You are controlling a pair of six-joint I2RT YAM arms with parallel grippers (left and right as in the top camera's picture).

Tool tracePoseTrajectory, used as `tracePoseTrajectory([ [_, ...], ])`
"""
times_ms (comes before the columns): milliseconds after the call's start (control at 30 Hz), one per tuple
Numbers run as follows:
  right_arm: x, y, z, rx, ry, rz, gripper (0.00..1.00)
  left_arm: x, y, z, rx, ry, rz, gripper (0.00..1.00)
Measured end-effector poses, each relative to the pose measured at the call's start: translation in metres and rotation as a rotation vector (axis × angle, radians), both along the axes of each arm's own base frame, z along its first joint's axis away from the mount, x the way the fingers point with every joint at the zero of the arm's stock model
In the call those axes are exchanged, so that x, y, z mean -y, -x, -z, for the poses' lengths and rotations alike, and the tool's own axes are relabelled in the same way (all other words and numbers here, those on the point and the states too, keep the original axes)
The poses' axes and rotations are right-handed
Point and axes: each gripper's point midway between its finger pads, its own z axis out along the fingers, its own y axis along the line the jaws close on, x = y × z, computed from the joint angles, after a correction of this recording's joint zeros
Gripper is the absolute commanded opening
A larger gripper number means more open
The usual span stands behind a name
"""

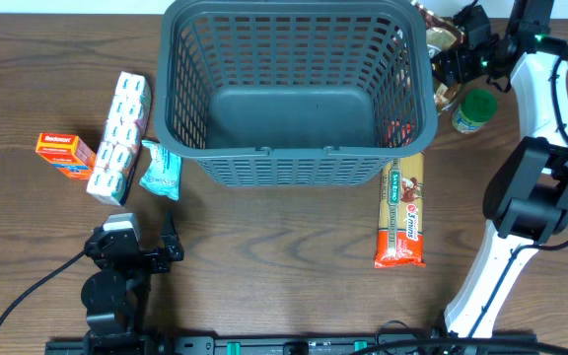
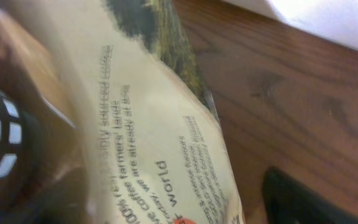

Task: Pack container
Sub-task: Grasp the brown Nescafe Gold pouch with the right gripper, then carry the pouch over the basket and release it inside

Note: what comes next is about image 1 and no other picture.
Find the Kleenex tissue multipack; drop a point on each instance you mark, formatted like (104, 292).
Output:
(125, 125)

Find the San Remo spaghetti packet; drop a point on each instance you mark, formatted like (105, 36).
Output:
(400, 236)

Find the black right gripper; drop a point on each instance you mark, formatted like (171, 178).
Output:
(448, 64)

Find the green wet wipes packet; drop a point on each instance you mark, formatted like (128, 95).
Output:
(163, 174)

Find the orange Redoxon box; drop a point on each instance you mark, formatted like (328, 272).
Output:
(67, 153)

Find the green lid jar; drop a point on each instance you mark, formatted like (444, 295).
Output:
(477, 108)

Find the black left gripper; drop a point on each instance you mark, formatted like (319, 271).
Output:
(162, 261)

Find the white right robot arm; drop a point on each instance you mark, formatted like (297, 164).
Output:
(526, 203)

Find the brown gold snack bag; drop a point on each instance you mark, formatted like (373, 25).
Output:
(441, 35)

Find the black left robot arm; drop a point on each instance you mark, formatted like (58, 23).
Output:
(117, 296)

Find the grey plastic basket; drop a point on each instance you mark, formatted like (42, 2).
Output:
(262, 93)

